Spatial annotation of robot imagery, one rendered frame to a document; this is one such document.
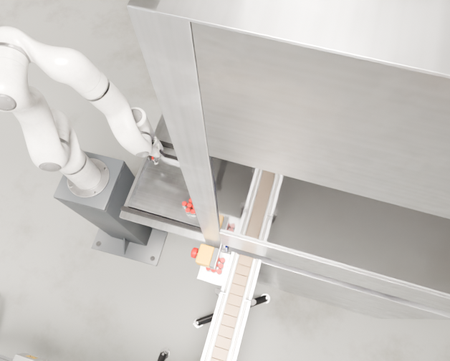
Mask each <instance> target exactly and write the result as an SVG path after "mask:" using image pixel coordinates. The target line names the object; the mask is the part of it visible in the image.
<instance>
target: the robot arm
mask: <svg viewBox="0 0 450 361"><path fill-rule="evenodd" d="M29 63H35V64H36V65H37V66H38V67H39V68H40V69H41V70H42V71H43V72H44V73H45V74H46V75H48V76H49V77H50V78H52V79H53V80H55V81H57V82H60V83H62V84H66V85H69V86H70V87H71V88H72V89H74V90H75V91H76V92H78V93H79V94H80V95H82V96H83V97H84V98H85V99H86V100H87V101H88V102H90V103H91V104H92V105H94V106H95V107H96V108H97V109H98V110H99V111H101V112H102V113H103V114H104V115H105V117H106V118H107V121H108V123H109V126H110V128H111V130H112V132H113V134H114V136H115V137H116V139H117V140H118V142H119V143H120V144H121V145H122V146H123V147H124V148H125V149H126V150H127V151H129V152H130V153H132V154H133V155H135V156H137V157H140V158H144V157H147V156H148V159H149V161H151V160H152V156H153V157H154V158H153V159H154V161H155V162H156V163H157V162H158V160H159V159H160V157H165V153H164V152H163V151H161V150H163V146H162V145H161V142H160V141H159V140H158V138H157V137H156V136H155V134H154V132H153V129H152V127H151V125H150V122H149V120H148V117H147V115H146V113H145V111H144V110H143V109H141V108H139V107H132V108H130V104H129V102H128V100H127V98H126V97H125V95H124V94H123V93H122V92H121V91H120V90H119V89H118V88H117V87H116V86H115V85H114V84H113V83H112V82H111V81H110V80H109V79H108V78H107V77H106V76H105V75H104V74H103V73H102V72H101V71H100V70H99V69H98V68H97V67H96V66H95V65H94V64H93V63H92V62H91V61H90V60H89V59H88V58H87V57H86V56H85V55H84V54H83V53H81V52H79V51H77V50H75V49H71V48H66V47H55V46H50V45H47V44H43V43H41V42H38V41H37V40H35V39H33V38H32V37H30V36H29V35H28V34H26V33H25V32H23V31H22V30H20V29H17V28H16V27H9V26H2V27H0V112H12V113H13V114H14V116H15V117H16V118H17V120H18V121H19V123H20V125H21V128H22V130H23V133H24V138H25V141H26V144H27V148H28V151H29V155H30V158H31V159H32V162H33V163H34V164H35V166H36V167H38V168H40V169H41V170H45V171H49V172H56V171H58V170H59V171H60V172H61V173H62V174H64V175H65V176H66V177H67V185H68V188H69V189H70V191H71V192H72V193H73V194H75V195H76V196H79V197H80V198H91V197H93V196H96V195H98V194H100V193H101V192H102V191H103V190H104V189H105V188H106V186H107V185H108V182H109V179H110V172H109V170H108V168H107V166H106V165H105V164H104V163H103V162H102V161H101V160H98V159H94V158H88V157H87V155H86V154H85V153H84V152H83V151H82V149H81V148H80V145H79V142H78V139H77V136H76V133H75V129H74V128H73V125H72V123H71V121H70V119H69V118H68V116H66V115H65V114H64V113H63V112H61V111H60V110H57V109H54V108H49V105H48V103H47V101H46V100H45V98H44V95H43V94H42V93H41V92H40V91H39V90H38V89H37V88H35V87H32V86H29V84H28V71H29Z"/></svg>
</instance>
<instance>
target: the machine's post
mask: <svg viewBox="0 0 450 361"><path fill-rule="evenodd" d="M159 2H160V0H129V2H128V4H127V9H128V13H129V15H130V19H131V22H132V24H133V27H134V30H135V33H136V36H137V38H138V42H139V45H140V48H141V51H142V53H143V57H144V60H145V63H146V66H147V68H148V72H149V75H150V78H151V81H152V83H153V87H154V90H155V93H156V96H157V98H158V102H159V105H160V107H161V111H162V113H163V117H164V120H165V122H166V126H167V128H168V132H169V135H170V137H171V141H172V143H173V147H174V150H175V152H176V156H177V159H178V162H179V165H180V167H181V171H182V174H183V177H184V179H185V182H186V185H187V188H188V192H189V194H190V197H191V200H192V203H193V207H194V209H195V212H196V215H197V218H198V222H199V224H200V227H201V230H202V233H203V235H204V239H205V242H206V245H208V246H212V247H214V248H218V249H220V245H221V239H220V234H219V232H220V223H219V211H218V205H217V198H216V186H215V180H214V169H213V162H212V156H209V149H208V143H207V138H206V128H205V122H204V112H203V106H202V100H201V91H200V84H199V79H198V69H197V63H196V53H195V47H194V41H193V32H192V26H191V22H190V21H185V20H182V19H175V18H172V17H168V16H162V15H159V14H156V13H155V10H156V8H157V6H158V4H159Z"/></svg>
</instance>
